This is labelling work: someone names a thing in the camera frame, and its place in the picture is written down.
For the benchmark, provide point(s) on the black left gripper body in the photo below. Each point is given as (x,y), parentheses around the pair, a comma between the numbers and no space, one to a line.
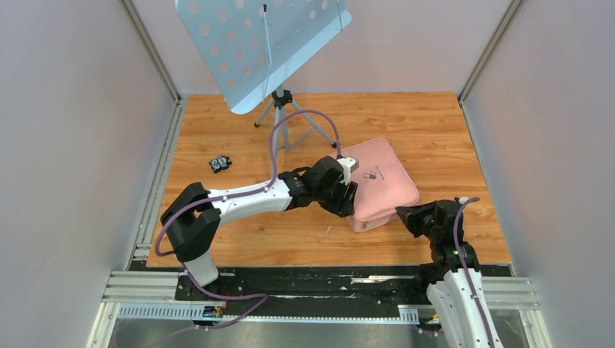
(333,199)

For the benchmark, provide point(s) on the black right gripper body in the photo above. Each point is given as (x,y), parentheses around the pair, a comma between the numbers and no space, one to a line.
(431,232)

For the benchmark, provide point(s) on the pink medicine kit case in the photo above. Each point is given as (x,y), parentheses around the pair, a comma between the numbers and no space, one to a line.
(383,185)

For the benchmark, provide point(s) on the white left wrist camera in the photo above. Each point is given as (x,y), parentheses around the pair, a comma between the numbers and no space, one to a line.
(349,164)

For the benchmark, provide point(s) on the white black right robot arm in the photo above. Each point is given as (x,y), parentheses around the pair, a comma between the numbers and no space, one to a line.
(452,282)

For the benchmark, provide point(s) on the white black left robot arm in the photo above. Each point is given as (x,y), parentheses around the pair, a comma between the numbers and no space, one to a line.
(192,220)

